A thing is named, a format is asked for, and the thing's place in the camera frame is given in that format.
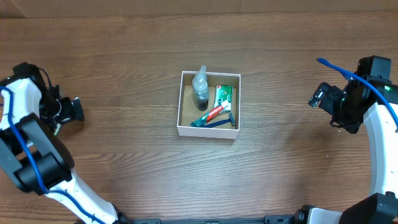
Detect blue disposable razor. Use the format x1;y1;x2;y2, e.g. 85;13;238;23
204;112;236;128

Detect green Dettol soap pack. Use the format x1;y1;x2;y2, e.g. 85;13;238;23
214;85;233;113

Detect clear foam pump bottle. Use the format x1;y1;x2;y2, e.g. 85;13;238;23
192;65;210;111

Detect Colgate toothpaste tube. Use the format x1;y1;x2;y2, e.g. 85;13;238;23
190;105;226;128

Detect white green toothbrush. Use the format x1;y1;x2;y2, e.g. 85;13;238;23
54;124;62;136

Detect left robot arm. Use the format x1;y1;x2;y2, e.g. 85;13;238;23
1;77;130;223

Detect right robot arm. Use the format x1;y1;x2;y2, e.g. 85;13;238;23
288;80;397;224

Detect pink cardboard box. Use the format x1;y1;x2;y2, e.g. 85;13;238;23
177;71;241;139

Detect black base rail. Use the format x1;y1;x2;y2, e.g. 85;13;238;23
131;215;294;224

